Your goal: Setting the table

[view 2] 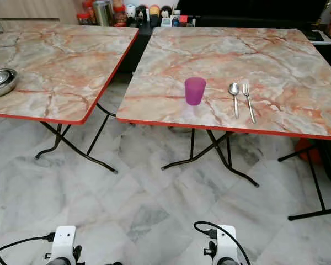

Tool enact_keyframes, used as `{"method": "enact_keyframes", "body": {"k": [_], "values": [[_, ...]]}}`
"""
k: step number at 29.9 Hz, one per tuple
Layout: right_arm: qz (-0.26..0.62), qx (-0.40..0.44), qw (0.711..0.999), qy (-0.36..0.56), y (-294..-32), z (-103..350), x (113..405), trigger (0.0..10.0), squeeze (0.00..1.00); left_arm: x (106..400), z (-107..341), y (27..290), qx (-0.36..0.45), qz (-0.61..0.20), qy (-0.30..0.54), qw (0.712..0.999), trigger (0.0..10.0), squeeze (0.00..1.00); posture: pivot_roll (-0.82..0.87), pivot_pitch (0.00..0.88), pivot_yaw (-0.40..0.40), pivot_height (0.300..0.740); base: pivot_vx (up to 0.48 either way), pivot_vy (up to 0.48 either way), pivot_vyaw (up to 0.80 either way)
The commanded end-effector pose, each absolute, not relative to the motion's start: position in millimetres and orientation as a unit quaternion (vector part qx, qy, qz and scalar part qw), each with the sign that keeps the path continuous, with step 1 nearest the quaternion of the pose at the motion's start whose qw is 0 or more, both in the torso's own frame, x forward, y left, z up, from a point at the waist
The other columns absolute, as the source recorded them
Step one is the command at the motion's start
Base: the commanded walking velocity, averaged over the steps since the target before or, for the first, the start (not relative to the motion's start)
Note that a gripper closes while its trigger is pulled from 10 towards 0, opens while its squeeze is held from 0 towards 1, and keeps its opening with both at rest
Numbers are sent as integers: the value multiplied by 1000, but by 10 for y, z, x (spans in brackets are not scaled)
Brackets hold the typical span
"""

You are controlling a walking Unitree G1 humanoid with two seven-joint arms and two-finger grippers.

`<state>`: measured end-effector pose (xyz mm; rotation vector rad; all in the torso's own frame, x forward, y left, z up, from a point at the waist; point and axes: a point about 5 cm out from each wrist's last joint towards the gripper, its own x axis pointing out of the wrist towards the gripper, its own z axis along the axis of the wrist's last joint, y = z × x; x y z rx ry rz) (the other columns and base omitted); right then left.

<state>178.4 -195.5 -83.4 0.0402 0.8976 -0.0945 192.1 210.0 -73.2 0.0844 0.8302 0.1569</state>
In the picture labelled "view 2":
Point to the purple plastic cup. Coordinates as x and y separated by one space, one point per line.
195 92

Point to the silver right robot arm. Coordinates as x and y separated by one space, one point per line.
227 263

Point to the large steel bowl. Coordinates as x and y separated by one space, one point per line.
6 91

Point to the marble pattern folding table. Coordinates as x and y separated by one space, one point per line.
60 61
270 55

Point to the light wooden cabinet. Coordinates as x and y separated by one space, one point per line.
33 8

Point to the red label plastic bottle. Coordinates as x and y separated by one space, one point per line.
84 16

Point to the steel canister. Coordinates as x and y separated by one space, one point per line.
102 14

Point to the yellow head figurine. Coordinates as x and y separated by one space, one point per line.
154 14

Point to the small red box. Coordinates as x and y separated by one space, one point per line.
182 20

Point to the steel spoon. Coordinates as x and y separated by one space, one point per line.
234 88

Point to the steel fork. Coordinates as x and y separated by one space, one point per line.
248 100

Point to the red plastic stool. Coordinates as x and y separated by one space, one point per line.
308 150

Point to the white tablet device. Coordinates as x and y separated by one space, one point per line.
320 36

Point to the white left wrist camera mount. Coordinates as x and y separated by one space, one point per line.
64 240

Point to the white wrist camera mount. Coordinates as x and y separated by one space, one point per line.
225 243
64 240

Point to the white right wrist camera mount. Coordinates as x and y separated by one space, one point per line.
225 243

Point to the black metal stand frame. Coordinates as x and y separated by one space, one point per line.
315 182

